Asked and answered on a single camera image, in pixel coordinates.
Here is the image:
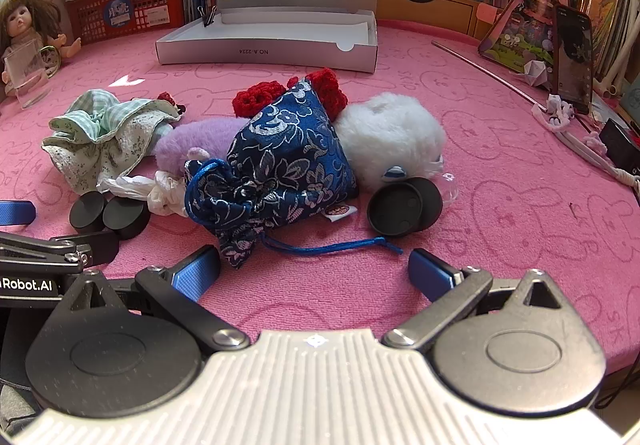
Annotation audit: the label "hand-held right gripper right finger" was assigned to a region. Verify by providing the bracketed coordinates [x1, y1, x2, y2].
[382, 247, 576, 351]

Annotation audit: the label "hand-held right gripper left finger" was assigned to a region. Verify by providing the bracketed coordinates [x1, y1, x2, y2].
[62, 245, 251, 352]

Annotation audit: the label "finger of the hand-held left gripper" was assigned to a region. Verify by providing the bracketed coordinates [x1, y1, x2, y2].
[0, 200, 37, 227]
[0, 230, 121, 273]

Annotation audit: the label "black round disc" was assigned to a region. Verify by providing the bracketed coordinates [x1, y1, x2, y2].
[69, 191, 108, 232]
[405, 176, 444, 231]
[367, 182, 426, 238]
[102, 198, 151, 241]

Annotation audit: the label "white tissue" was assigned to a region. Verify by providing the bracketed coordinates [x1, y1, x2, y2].
[97, 170, 188, 217]

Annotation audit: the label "clear suction cup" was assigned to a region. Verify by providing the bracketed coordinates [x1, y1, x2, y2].
[435, 172, 460, 206]

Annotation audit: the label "green checkered cloth pouch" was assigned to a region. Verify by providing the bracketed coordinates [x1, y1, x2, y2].
[41, 89, 181, 193]

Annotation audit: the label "purple plush toy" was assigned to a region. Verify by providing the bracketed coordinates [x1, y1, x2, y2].
[155, 119, 251, 176]

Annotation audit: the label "blue floral drawstring pouch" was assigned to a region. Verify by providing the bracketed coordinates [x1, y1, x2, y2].
[184, 78, 403, 271]

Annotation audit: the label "white plush toy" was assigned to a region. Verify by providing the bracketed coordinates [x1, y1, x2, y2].
[334, 92, 447, 191]

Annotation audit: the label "red yellow crocheted hair tie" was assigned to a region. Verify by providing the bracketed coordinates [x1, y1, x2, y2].
[157, 92, 187, 116]

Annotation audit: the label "red crocheted scrunchie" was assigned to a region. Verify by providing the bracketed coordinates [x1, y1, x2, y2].
[232, 68, 349, 118]

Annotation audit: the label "grey document box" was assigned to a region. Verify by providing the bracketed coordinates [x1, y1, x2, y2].
[155, 0, 381, 74]

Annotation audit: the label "pink bunny print table mat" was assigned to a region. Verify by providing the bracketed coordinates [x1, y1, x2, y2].
[0, 18, 640, 376]

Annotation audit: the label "brown-haired doll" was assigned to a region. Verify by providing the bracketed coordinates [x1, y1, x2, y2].
[0, 0, 82, 96]

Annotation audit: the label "thin metal rod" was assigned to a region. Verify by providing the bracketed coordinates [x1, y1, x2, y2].
[431, 40, 551, 108]

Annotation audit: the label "white paper origami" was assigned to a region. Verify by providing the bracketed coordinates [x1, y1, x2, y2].
[517, 60, 551, 88]

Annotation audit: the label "small black box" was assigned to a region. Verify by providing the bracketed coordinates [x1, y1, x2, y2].
[597, 118, 640, 171]

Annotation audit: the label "large red plastic basket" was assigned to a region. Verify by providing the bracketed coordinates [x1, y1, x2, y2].
[62, 0, 186, 46]

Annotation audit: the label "black smartphone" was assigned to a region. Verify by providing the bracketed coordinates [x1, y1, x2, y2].
[550, 4, 595, 115]

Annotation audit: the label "wooden drawer organiser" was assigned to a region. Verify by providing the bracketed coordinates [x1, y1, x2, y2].
[376, 0, 481, 33]

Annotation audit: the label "pink triangular cardboard stand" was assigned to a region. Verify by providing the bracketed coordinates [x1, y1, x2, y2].
[477, 0, 596, 76]

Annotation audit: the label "white plastic tubes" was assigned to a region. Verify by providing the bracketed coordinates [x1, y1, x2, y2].
[592, 38, 638, 96]

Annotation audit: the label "row of thin picture books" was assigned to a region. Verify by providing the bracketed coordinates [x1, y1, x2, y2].
[575, 0, 640, 81]

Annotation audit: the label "white cable bundle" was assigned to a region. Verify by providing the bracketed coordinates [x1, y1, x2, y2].
[532, 94, 640, 191]

